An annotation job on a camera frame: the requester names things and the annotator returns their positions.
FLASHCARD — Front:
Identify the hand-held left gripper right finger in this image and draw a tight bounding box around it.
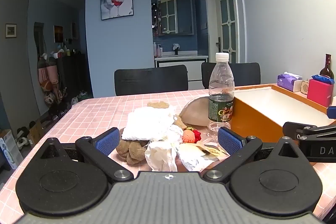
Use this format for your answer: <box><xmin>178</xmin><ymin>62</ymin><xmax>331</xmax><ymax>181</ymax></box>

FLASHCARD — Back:
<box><xmin>202</xmin><ymin>127</ymin><xmax>298</xmax><ymax>182</ymax></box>

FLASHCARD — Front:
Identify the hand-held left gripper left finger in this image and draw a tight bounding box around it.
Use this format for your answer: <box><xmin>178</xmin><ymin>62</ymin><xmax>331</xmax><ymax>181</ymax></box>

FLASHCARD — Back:
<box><xmin>39</xmin><ymin>127</ymin><xmax>134</xmax><ymax>182</ymax></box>

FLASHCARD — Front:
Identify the orange storage box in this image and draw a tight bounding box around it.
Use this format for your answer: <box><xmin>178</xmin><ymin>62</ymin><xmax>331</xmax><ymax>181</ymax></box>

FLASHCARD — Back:
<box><xmin>230</xmin><ymin>84</ymin><xmax>336</xmax><ymax>144</ymax></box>

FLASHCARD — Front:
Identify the white plastic bag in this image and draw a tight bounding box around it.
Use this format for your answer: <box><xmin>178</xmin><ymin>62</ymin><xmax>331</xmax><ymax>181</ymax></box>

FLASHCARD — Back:
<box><xmin>145</xmin><ymin>125</ymin><xmax>184</xmax><ymax>172</ymax></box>

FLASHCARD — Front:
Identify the beige paper tag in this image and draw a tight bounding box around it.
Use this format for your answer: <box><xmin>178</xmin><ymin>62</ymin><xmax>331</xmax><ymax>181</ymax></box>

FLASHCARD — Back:
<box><xmin>196</xmin><ymin>143</ymin><xmax>230</xmax><ymax>157</ymax></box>

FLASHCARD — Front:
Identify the pink box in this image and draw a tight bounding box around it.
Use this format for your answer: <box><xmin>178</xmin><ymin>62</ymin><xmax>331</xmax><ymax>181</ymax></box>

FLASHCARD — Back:
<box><xmin>307</xmin><ymin>79</ymin><xmax>334</xmax><ymax>108</ymax></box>

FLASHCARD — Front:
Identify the pink checked tablecloth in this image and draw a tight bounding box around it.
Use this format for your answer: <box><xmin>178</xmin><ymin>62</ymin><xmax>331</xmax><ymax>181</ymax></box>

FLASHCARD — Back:
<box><xmin>0</xmin><ymin>88</ymin><xmax>336</xmax><ymax>218</ymax></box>

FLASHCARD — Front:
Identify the blue cloth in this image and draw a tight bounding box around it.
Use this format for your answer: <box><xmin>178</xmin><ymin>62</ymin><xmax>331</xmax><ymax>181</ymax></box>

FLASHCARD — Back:
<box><xmin>311</xmin><ymin>74</ymin><xmax>335</xmax><ymax>85</ymax></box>

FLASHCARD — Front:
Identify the small white speaker box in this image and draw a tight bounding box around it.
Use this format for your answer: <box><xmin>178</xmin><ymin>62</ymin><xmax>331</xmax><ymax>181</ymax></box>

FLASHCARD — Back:
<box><xmin>300</xmin><ymin>80</ymin><xmax>312</xmax><ymax>95</ymax></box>

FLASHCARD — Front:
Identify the clear plastic packet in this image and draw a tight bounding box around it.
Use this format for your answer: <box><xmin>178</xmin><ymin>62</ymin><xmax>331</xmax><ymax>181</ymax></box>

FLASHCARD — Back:
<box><xmin>176</xmin><ymin>145</ymin><xmax>223</xmax><ymax>171</ymax></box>

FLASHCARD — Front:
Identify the orange crochet strawberry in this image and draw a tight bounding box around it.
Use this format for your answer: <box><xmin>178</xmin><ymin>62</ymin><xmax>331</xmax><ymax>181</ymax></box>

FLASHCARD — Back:
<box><xmin>182</xmin><ymin>128</ymin><xmax>201</xmax><ymax>145</ymax></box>

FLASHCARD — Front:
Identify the brown glass bottle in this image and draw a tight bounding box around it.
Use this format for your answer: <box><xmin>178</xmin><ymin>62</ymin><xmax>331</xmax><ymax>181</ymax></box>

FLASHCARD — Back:
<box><xmin>319</xmin><ymin>54</ymin><xmax>334</xmax><ymax>80</ymax></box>

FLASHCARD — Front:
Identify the white folded cloth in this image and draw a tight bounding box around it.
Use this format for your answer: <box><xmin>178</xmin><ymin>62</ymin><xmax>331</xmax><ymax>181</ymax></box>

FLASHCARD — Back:
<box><xmin>121</xmin><ymin>105</ymin><xmax>177</xmax><ymax>141</ymax></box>

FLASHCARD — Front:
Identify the beige half-round fabric pouch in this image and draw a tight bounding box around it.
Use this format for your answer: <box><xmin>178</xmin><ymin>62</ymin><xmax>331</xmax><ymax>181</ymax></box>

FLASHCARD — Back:
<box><xmin>179</xmin><ymin>97</ymin><xmax>210</xmax><ymax>126</ymax></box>

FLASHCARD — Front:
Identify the purple tissue box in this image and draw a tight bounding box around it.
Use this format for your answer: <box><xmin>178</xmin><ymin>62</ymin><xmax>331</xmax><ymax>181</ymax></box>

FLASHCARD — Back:
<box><xmin>277</xmin><ymin>72</ymin><xmax>302</xmax><ymax>92</ymax></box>

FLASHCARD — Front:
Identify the clear plastic water bottle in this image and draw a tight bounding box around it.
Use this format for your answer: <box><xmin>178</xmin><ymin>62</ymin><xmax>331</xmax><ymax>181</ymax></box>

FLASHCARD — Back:
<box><xmin>208</xmin><ymin>52</ymin><xmax>236</xmax><ymax>134</ymax></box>

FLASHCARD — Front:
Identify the tan fabric piece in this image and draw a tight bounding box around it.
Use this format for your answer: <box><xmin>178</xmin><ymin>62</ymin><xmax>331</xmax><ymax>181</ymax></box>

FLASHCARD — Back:
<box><xmin>147</xmin><ymin>101</ymin><xmax>169</xmax><ymax>110</ymax></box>

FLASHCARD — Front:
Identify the black chair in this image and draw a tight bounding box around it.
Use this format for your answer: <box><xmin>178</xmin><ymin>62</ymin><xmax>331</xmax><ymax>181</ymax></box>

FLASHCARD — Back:
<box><xmin>114</xmin><ymin>65</ymin><xmax>189</xmax><ymax>96</ymax></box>
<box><xmin>201</xmin><ymin>62</ymin><xmax>261</xmax><ymax>89</ymax></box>

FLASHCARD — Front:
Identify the brown cardboard box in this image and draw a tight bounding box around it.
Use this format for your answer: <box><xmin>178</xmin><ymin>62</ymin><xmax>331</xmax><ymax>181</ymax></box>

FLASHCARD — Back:
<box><xmin>28</xmin><ymin>122</ymin><xmax>44</xmax><ymax>147</ymax></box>

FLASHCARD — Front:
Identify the dark cabinet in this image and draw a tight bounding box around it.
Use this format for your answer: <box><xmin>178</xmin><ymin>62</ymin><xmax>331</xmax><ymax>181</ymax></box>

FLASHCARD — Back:
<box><xmin>56</xmin><ymin>53</ymin><xmax>88</xmax><ymax>109</ymax></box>

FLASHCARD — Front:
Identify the pair of shoes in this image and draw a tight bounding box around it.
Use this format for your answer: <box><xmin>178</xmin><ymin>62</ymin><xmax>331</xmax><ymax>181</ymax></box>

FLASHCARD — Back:
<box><xmin>16</xmin><ymin>127</ymin><xmax>30</xmax><ymax>147</ymax></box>

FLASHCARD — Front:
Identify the pink hanging organizer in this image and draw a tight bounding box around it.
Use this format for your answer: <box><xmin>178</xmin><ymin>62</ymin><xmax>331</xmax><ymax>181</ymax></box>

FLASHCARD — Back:
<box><xmin>37</xmin><ymin>53</ymin><xmax>63</xmax><ymax>98</ymax></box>

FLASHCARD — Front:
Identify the white vanity counter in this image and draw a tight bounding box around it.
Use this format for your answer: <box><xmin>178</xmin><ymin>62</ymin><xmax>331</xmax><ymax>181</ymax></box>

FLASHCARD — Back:
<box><xmin>154</xmin><ymin>54</ymin><xmax>209</xmax><ymax>82</ymax></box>

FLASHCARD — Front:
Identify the white carton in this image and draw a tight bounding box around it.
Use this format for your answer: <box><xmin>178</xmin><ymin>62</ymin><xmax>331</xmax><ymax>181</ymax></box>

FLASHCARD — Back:
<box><xmin>0</xmin><ymin>130</ymin><xmax>24</xmax><ymax>171</ymax></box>

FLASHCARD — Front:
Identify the white glazed door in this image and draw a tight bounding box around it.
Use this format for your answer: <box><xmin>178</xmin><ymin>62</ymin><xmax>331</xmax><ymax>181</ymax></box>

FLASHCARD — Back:
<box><xmin>203</xmin><ymin>0</ymin><xmax>247</xmax><ymax>64</ymax></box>

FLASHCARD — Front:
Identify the small framed picture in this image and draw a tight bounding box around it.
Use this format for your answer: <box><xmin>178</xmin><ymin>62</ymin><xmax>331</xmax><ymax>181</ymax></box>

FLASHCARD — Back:
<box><xmin>5</xmin><ymin>24</ymin><xmax>17</xmax><ymax>39</ymax></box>

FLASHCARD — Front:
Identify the dark wall picture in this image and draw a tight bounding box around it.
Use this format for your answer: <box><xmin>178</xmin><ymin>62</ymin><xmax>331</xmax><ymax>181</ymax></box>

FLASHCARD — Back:
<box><xmin>54</xmin><ymin>25</ymin><xmax>63</xmax><ymax>43</ymax></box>

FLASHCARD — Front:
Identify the wavy wall mirror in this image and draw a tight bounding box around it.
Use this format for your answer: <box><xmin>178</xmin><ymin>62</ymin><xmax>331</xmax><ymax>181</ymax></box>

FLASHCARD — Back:
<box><xmin>34</xmin><ymin>22</ymin><xmax>47</xmax><ymax>56</ymax></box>

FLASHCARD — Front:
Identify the vanity wall mirror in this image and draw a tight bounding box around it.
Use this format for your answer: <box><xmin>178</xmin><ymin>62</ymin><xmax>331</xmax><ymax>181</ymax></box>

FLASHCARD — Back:
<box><xmin>157</xmin><ymin>0</ymin><xmax>195</xmax><ymax>36</ymax></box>

